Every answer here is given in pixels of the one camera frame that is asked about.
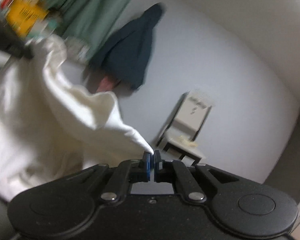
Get white long-sleeve shirt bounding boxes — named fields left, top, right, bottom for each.
left=0, top=35, right=153, bottom=201

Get white wooden chair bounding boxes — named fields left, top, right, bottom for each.
left=155, top=89, right=214, bottom=165

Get yellow cardboard box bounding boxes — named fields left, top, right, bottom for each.
left=6, top=0, right=48, bottom=38

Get pink hanging cloth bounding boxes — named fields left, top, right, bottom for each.
left=96, top=76, right=117, bottom=93

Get green curtain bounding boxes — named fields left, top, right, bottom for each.
left=44, top=0, right=131, bottom=60

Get dark teal hanging jacket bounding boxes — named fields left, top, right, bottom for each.
left=89, top=3, right=165, bottom=90

